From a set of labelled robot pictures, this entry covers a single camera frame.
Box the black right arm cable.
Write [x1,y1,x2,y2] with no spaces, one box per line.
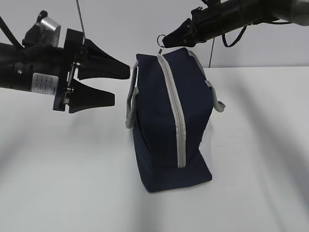
[222,20,293,48]

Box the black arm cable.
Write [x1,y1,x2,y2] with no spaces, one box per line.
[222,20,293,48]
[0,15,24,50]

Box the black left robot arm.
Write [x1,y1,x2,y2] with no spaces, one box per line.
[0,29,130,114]

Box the hanging wire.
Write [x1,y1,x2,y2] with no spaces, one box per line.
[76,0,85,39]
[208,37,215,68]

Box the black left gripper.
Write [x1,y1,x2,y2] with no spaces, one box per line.
[53,29,130,114]

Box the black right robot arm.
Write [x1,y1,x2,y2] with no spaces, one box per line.
[162,0,309,48]

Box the right hanging wire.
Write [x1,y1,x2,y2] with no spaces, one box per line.
[208,37,215,68]

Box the left hanging wire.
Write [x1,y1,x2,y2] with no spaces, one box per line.
[76,0,85,39]

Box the navy blue lunch bag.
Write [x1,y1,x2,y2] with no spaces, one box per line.
[126,48,225,193]

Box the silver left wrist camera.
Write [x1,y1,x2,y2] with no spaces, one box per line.
[22,10,61,47]

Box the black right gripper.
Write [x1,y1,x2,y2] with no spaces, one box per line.
[162,0,241,48]

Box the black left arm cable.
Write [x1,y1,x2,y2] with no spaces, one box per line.
[0,15,24,50]

